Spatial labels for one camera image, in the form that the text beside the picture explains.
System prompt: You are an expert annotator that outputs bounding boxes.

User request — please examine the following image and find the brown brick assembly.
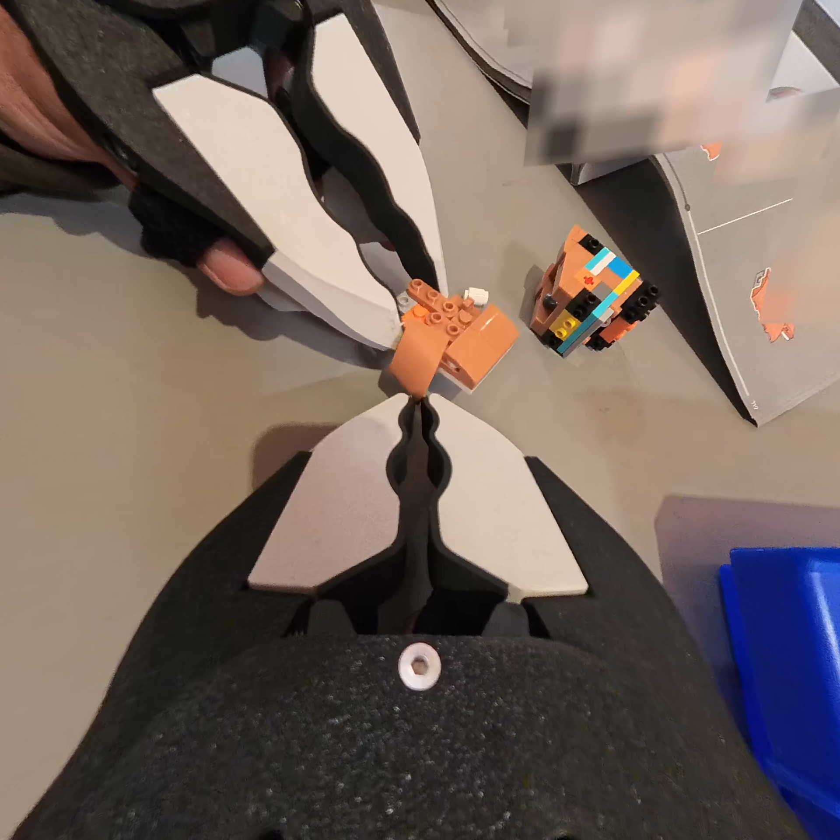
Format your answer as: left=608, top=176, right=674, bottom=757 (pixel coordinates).
left=389, top=279, right=521, bottom=399

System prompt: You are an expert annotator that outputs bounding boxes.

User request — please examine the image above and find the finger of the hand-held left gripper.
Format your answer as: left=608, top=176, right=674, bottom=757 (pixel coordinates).
left=153, top=72, right=404, bottom=350
left=290, top=12, right=450, bottom=296

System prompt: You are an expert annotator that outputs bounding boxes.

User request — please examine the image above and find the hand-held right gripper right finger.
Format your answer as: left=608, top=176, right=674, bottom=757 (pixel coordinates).
left=420, top=397, right=589, bottom=601

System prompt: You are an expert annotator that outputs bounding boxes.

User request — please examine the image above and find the grey instruction booklet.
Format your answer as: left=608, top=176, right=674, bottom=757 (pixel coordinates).
left=430, top=0, right=840, bottom=427

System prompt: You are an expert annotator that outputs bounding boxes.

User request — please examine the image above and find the multicoloured brick model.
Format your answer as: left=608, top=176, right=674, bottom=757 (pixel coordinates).
left=528, top=224, right=662, bottom=358

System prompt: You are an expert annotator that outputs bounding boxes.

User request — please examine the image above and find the large blue storage bin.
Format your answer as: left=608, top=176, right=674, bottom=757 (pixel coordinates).
left=717, top=546, right=840, bottom=840

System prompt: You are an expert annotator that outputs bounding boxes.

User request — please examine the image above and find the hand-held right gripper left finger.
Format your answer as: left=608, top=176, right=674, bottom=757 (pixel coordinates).
left=246, top=392, right=417, bottom=595

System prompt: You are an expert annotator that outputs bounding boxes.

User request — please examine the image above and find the person's left forearm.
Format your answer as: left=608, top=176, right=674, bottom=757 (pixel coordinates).
left=0, top=134, right=135, bottom=201

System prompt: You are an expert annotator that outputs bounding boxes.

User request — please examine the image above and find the person's left hand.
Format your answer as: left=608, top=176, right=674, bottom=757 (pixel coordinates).
left=0, top=7, right=266, bottom=298

